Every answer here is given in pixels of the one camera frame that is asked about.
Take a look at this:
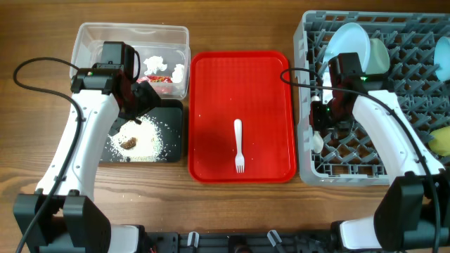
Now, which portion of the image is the black mounting rail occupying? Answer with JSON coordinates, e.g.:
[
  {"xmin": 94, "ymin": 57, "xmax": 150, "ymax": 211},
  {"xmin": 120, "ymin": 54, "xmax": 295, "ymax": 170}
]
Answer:
[{"xmin": 148, "ymin": 231, "xmax": 337, "ymax": 253}]

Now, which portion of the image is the clear plastic waste bin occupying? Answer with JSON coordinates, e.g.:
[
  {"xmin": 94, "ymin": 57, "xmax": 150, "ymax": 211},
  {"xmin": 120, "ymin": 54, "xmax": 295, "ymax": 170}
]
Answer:
[{"xmin": 71, "ymin": 22, "xmax": 191, "ymax": 100}]

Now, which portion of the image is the red serving tray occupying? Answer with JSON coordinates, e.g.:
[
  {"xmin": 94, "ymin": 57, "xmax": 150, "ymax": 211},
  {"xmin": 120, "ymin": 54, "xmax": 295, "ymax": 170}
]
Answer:
[{"xmin": 188, "ymin": 51, "xmax": 297, "ymax": 183}]

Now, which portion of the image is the white tissue ball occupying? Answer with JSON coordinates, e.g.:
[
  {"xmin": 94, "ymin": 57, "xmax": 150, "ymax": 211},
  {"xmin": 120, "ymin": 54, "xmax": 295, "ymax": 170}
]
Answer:
[{"xmin": 143, "ymin": 56, "xmax": 167, "ymax": 75}]

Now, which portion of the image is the light blue plate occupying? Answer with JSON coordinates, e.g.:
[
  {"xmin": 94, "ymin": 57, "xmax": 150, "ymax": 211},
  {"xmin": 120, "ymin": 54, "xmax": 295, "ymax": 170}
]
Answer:
[{"xmin": 323, "ymin": 22, "xmax": 371, "ymax": 73}]

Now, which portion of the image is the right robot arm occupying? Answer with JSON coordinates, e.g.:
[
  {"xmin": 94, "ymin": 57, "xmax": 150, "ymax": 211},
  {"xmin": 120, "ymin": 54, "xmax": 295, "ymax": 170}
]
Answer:
[{"xmin": 310, "ymin": 53, "xmax": 449, "ymax": 252}]

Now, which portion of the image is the brown food scrap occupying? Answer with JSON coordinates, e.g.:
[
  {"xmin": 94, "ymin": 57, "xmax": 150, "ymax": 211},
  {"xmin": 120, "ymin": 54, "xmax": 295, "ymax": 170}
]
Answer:
[{"xmin": 120, "ymin": 137, "xmax": 137, "ymax": 150}]

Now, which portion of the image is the left black cable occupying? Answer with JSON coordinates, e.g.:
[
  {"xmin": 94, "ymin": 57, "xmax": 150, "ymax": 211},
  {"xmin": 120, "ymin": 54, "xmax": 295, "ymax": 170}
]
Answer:
[{"xmin": 12, "ymin": 57, "xmax": 141, "ymax": 253}]

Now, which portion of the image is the yellow cup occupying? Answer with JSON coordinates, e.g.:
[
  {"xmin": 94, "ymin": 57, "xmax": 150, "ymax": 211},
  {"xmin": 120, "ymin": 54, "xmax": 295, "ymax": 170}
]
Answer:
[{"xmin": 428, "ymin": 126, "xmax": 450, "ymax": 157}]

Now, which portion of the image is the white plastic spoon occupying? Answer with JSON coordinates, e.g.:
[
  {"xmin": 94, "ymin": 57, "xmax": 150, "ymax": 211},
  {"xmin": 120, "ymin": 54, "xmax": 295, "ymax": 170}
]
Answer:
[{"xmin": 309, "ymin": 96, "xmax": 324, "ymax": 154}]

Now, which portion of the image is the light blue bowl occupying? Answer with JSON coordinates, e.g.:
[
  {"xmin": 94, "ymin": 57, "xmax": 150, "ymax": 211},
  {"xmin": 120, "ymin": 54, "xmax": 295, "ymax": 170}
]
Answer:
[{"xmin": 434, "ymin": 37, "xmax": 450, "ymax": 82}]

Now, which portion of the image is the black waste tray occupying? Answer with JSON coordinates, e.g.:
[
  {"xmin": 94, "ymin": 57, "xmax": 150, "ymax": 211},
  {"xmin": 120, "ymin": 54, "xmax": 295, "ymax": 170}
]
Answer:
[{"xmin": 100, "ymin": 99, "xmax": 184, "ymax": 163}]

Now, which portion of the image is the green bowl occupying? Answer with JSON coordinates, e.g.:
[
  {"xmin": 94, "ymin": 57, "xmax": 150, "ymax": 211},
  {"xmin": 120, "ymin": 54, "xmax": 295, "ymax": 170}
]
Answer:
[{"xmin": 365, "ymin": 39, "xmax": 390, "ymax": 74}]

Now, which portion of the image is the white plastic fork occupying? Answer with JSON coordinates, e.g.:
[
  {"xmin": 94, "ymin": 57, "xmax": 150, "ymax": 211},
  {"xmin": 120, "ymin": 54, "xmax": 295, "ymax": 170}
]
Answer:
[{"xmin": 233, "ymin": 119, "xmax": 245, "ymax": 174}]

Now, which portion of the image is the grey dishwasher rack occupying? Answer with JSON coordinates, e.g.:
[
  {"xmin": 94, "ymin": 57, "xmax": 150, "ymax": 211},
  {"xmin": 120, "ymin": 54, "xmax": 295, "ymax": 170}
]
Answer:
[{"xmin": 293, "ymin": 11, "xmax": 449, "ymax": 186}]

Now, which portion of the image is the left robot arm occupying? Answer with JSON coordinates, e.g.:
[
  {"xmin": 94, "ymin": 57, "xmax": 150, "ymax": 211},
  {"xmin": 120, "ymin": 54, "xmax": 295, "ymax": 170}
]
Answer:
[{"xmin": 13, "ymin": 41, "xmax": 161, "ymax": 252}]

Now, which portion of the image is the red snack wrapper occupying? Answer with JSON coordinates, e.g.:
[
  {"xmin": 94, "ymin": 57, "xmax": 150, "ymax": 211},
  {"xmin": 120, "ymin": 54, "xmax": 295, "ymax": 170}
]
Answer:
[{"xmin": 137, "ymin": 75, "xmax": 172, "ymax": 83}]

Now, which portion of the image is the white tissue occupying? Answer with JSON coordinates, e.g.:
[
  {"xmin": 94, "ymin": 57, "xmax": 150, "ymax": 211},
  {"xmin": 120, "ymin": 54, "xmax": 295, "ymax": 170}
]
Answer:
[{"xmin": 171, "ymin": 64, "xmax": 185, "ymax": 83}]

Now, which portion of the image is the white rice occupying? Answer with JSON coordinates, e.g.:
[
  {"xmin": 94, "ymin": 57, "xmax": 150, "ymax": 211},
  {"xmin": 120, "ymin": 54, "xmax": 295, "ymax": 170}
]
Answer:
[{"xmin": 103, "ymin": 115, "xmax": 163, "ymax": 162}]

